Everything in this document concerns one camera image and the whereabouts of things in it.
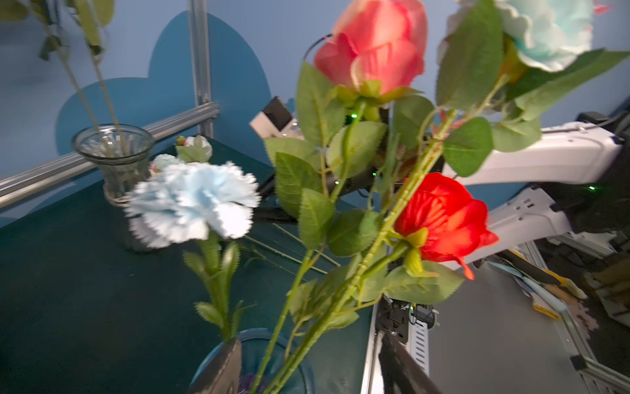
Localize clear ribbed glass vase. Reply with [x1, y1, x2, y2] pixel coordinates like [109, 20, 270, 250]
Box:
[72, 124, 155, 253]

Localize blue rose stem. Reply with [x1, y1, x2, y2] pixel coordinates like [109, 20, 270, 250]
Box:
[149, 136, 341, 268]

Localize aluminium frame back bar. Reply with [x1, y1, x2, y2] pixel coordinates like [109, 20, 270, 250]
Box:
[0, 100, 221, 210]

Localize aluminium frame corner post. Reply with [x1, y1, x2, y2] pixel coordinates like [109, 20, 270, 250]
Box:
[188, 0, 215, 139]

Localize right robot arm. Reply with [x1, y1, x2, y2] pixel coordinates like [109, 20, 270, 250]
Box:
[441, 118, 629, 264]

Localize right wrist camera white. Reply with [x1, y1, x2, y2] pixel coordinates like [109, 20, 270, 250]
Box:
[249, 96, 305, 140]

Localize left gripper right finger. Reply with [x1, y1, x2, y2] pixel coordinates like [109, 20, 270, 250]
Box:
[378, 333, 441, 394]

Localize pink rose stem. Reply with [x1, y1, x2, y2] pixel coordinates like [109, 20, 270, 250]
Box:
[0, 0, 124, 159]

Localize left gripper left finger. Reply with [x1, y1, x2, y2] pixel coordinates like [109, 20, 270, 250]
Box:
[187, 338, 242, 394]

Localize purple ribbed glass vase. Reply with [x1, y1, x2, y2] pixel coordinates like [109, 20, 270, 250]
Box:
[195, 328, 317, 393]

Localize red and coral rose stem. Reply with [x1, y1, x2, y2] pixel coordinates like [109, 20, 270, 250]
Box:
[250, 1, 504, 393]

